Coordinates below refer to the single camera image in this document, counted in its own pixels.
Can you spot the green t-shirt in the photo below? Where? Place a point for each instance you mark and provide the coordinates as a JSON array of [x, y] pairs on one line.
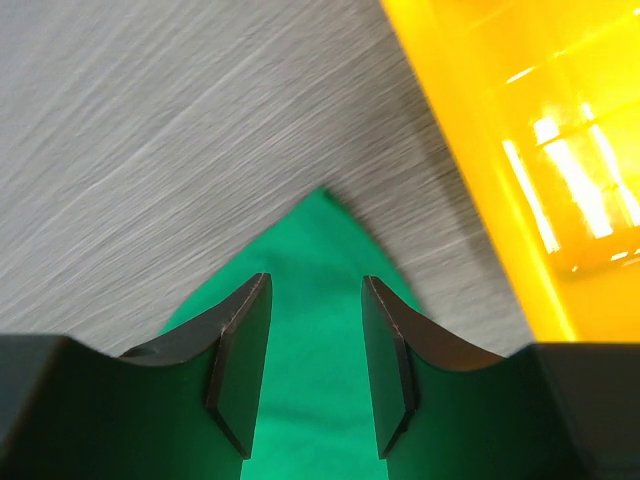
[[315, 416]]

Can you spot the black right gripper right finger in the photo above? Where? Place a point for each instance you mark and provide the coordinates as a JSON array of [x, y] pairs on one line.
[[443, 407]]

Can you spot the yellow plastic bin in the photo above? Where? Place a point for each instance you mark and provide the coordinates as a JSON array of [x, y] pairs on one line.
[[539, 104]]

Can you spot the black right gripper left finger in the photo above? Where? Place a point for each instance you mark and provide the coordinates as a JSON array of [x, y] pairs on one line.
[[197, 391]]

